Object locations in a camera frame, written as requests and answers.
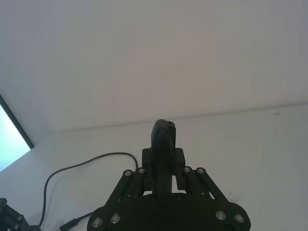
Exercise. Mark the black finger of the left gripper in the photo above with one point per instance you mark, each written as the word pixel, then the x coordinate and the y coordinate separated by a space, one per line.
pixel 12 216

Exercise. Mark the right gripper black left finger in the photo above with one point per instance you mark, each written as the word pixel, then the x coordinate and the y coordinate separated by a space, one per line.
pixel 146 168

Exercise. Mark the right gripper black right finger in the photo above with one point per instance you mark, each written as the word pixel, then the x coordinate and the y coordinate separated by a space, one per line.
pixel 180 168

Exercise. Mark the white table cloth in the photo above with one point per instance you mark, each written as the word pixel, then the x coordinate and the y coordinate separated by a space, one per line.
pixel 240 154

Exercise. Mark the bright screen with dark frame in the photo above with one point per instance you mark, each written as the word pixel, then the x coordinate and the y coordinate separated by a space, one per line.
pixel 10 137

